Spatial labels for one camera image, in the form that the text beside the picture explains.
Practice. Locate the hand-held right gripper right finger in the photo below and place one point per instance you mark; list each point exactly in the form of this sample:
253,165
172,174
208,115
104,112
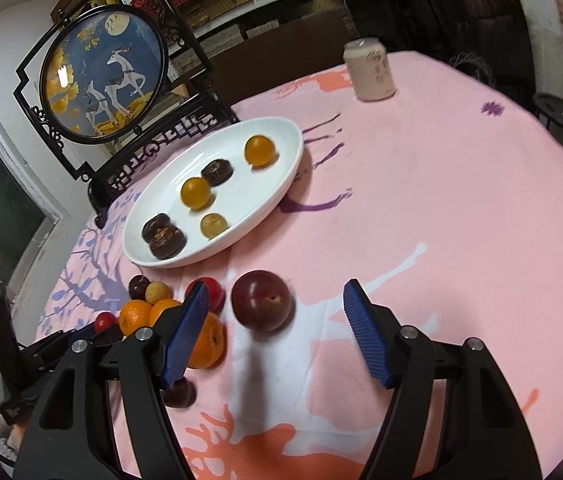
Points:
364,335

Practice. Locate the pale drink can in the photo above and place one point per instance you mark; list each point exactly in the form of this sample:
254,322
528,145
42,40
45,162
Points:
369,70

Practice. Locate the deer painting screen stand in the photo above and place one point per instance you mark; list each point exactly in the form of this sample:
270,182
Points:
106,70

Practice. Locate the small mandarin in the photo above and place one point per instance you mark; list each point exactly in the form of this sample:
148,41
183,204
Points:
161,310
134,317

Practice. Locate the large orange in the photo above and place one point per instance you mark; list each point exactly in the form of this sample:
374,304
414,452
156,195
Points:
211,342

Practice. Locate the dark brown round fruit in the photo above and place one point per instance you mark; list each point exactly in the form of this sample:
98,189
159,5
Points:
156,224
169,246
217,172

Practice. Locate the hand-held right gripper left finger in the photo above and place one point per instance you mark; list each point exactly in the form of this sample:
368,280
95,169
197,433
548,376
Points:
189,330

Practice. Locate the smooth orange round fruit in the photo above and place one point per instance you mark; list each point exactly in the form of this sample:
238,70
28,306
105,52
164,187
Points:
195,193
260,151

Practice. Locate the yellowish longan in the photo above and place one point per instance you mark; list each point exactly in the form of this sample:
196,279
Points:
213,225

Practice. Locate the large dark red plum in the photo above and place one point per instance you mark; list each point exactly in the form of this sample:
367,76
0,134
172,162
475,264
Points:
262,300

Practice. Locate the dark purple plum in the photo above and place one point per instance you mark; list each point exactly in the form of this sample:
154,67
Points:
184,394

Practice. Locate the brown board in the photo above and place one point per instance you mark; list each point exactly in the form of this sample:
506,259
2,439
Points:
281,50

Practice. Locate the small dark plum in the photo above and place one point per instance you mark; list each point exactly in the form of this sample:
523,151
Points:
138,286

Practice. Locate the red tomato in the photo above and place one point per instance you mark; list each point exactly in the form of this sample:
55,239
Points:
216,295
105,321

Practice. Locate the beige lychee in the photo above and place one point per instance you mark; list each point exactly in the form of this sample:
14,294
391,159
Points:
155,293

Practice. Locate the white oval plate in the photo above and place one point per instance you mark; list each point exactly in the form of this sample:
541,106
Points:
241,200

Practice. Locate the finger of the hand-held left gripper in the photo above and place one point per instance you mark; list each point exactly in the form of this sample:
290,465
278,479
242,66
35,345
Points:
109,340
84,333

